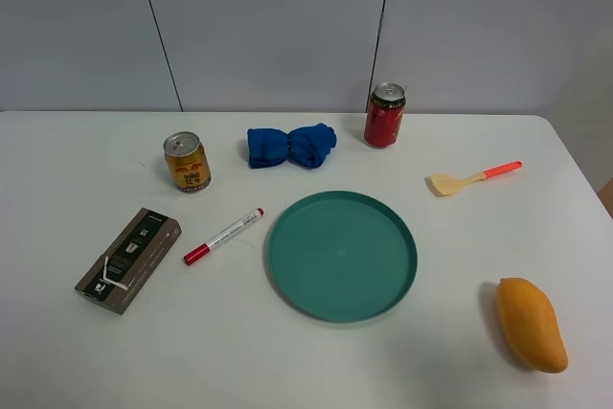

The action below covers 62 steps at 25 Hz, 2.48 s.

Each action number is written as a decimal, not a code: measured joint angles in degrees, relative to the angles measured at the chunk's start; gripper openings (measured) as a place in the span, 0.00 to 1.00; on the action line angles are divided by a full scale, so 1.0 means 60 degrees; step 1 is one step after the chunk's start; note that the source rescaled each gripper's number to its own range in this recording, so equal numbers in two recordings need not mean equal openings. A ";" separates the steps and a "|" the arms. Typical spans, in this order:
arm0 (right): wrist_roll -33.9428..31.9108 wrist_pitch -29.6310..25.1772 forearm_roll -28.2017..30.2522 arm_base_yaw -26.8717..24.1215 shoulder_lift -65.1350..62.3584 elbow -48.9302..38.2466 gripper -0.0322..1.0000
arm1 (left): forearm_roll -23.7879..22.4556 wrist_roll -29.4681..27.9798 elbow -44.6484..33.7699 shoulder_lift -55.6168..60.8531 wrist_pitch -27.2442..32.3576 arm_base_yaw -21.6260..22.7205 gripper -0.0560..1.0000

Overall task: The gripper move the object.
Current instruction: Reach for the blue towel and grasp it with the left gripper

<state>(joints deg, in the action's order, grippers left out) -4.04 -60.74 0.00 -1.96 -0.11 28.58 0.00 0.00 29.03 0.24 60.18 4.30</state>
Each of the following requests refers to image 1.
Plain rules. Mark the blue towel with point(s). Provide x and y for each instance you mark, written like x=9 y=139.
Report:
x=307 y=146

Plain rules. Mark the wooden spatula orange handle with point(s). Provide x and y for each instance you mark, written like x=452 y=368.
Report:
x=445 y=185

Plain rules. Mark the green round plate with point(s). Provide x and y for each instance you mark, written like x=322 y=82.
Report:
x=341 y=257

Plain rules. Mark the red soda can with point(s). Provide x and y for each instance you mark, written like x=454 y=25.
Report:
x=384 y=115

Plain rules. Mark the gold energy drink can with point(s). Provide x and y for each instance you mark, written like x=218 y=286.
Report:
x=187 y=162

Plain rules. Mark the red white marker pen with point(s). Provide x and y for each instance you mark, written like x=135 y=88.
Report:
x=228 y=233

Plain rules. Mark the dark brown cardboard box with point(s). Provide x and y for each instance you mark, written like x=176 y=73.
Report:
x=121 y=271

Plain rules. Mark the yellow mango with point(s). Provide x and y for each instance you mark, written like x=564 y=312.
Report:
x=528 y=321

